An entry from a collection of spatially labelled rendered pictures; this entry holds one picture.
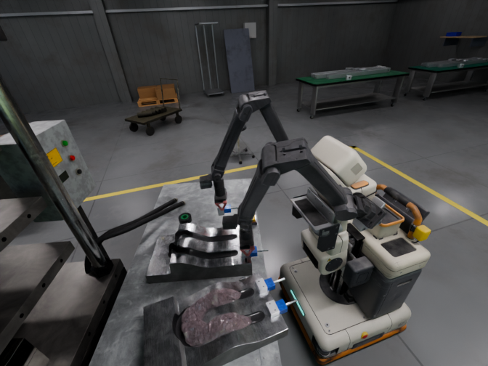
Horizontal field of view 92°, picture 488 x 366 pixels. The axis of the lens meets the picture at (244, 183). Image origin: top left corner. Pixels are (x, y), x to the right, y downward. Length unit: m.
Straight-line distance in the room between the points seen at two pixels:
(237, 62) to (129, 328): 8.28
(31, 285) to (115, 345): 0.39
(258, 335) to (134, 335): 0.50
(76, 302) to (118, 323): 0.27
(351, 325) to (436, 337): 0.69
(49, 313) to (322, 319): 1.43
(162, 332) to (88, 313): 0.44
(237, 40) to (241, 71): 0.93
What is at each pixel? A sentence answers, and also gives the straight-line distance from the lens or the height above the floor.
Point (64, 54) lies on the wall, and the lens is 9.33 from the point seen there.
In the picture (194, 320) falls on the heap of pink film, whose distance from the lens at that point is 1.04.
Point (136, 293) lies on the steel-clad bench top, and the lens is 1.30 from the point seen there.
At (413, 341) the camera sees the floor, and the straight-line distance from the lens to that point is 2.20.
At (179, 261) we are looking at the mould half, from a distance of 1.16.
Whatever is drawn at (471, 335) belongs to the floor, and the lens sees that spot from 2.43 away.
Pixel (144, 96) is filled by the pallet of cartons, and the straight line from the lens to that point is 8.47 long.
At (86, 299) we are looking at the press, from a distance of 1.42.
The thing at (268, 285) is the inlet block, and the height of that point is 0.87.
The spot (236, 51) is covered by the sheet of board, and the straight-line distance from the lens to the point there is 8.85.
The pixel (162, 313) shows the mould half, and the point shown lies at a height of 0.91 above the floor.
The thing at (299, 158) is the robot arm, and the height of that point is 1.51.
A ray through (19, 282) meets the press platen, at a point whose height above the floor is 1.04.
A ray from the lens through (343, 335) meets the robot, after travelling 1.73.
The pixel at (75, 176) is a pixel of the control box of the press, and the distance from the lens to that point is 1.49.
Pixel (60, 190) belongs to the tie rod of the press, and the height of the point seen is 1.30.
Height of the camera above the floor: 1.80
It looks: 33 degrees down
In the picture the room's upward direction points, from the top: 3 degrees counter-clockwise
